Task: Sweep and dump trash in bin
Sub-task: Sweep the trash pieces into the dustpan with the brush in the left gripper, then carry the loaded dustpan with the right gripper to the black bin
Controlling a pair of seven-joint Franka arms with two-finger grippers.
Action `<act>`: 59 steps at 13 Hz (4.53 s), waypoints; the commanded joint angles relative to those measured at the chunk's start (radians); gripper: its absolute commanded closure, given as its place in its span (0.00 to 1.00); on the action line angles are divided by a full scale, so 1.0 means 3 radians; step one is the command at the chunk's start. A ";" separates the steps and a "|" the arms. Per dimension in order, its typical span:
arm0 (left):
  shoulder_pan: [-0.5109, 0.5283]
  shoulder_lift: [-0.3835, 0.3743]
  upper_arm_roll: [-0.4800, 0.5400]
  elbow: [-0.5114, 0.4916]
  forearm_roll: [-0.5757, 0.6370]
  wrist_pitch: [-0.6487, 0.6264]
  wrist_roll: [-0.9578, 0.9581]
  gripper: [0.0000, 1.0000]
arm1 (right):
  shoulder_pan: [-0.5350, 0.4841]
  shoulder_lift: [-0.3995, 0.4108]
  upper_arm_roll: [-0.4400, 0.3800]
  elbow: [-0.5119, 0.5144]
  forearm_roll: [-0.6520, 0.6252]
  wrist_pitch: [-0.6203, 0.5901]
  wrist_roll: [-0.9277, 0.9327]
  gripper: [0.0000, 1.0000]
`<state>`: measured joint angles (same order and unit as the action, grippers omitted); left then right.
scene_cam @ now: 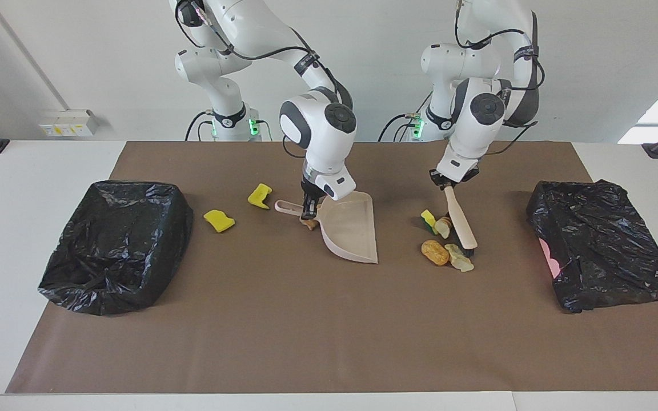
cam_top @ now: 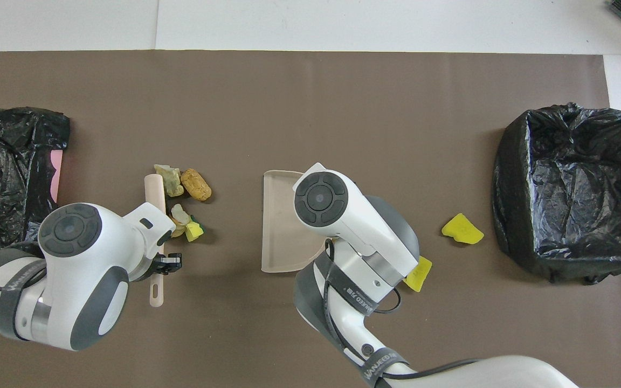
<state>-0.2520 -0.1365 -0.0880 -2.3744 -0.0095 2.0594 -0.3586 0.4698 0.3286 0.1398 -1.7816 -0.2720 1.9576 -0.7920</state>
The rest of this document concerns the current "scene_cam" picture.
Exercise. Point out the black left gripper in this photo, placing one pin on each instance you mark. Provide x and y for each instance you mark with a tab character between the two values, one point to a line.
440	180

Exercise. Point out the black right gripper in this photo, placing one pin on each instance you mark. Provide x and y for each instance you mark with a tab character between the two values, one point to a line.
310	188

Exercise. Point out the striped bread roll piece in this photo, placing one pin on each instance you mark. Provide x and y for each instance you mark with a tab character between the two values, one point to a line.
309	225

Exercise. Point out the beige brush black bristles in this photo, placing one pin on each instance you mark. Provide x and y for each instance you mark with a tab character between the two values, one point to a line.
459	220

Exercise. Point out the green and yellow sponge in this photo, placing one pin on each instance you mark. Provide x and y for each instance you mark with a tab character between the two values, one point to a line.
428	218

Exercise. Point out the beige plastic dustpan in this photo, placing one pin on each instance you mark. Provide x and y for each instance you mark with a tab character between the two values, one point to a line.
352	228

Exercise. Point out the yellow L-shaped sponge piece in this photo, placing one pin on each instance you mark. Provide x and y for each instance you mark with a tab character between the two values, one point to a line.
259	197

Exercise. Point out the pale bread chunk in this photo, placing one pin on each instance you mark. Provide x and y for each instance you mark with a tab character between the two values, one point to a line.
459	260

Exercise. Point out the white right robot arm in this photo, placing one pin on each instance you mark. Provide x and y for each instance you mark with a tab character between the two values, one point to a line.
317	131

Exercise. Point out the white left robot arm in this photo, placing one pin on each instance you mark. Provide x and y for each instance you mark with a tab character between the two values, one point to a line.
477	125

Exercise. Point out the pink bin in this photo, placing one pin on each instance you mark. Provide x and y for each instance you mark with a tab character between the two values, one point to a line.
549	260

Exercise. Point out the black plastic trash bag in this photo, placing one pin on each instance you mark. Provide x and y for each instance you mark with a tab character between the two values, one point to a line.
117	245
603	245

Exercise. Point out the brown table mat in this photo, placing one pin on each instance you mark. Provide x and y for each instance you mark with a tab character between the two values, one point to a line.
306	354

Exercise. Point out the white wall socket box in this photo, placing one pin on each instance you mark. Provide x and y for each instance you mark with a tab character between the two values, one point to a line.
69	123

